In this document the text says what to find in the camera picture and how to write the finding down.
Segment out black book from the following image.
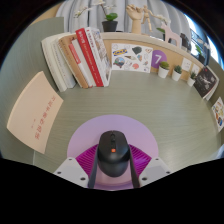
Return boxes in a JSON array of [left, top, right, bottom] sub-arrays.
[[193, 65, 219, 100]]

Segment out thick white book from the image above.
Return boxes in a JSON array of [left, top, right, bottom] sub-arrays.
[[40, 32, 78, 93]]

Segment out green desk partition panel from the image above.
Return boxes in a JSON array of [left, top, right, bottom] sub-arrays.
[[0, 16, 66, 164], [204, 54, 224, 148]]

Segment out pink horse figure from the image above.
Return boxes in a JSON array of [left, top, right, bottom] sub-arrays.
[[160, 21, 183, 48]]

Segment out white orchid in black pot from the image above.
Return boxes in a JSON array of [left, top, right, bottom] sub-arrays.
[[194, 42, 206, 64], [155, 13, 174, 35], [73, 0, 119, 33]]

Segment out small plant in white pot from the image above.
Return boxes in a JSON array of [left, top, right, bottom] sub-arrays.
[[186, 71, 198, 88], [171, 64, 183, 82], [157, 61, 170, 79]]

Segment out white sheet with small stickers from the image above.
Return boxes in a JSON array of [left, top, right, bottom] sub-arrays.
[[110, 42, 154, 74]]

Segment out white wall socket plate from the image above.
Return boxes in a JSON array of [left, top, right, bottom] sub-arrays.
[[181, 57, 194, 72], [192, 63, 201, 75]]

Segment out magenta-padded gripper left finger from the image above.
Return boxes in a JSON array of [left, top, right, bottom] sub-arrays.
[[53, 148, 101, 189]]

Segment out grey curtain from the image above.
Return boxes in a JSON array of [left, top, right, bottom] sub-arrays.
[[54, 0, 183, 34]]

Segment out wooden hand model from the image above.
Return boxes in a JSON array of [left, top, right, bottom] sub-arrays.
[[125, 3, 144, 34]]

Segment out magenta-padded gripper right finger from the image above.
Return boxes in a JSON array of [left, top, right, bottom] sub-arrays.
[[128, 144, 173, 188]]

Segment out beige booklet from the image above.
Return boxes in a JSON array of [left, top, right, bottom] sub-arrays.
[[6, 70, 65, 155]]

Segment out black computer mouse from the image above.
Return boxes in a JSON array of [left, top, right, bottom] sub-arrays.
[[96, 130, 131, 178]]

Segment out tan book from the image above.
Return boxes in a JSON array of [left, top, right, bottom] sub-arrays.
[[58, 33, 90, 89]]

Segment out white sheet with large stickers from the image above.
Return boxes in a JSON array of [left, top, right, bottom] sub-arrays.
[[211, 96, 224, 133]]

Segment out black horse figure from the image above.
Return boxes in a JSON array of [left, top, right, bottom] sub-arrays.
[[179, 32, 193, 51]]

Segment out purple mouse pad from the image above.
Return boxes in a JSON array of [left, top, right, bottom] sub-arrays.
[[66, 114, 160, 192]]

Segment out red book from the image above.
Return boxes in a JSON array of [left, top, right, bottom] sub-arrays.
[[75, 27, 105, 88]]

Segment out wooden mannequin figure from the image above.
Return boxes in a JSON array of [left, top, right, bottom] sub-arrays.
[[141, 4, 158, 34]]

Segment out window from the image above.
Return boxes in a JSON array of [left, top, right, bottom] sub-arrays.
[[184, 13, 221, 68]]

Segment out round purple sign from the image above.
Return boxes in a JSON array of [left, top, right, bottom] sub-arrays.
[[150, 49, 168, 70]]

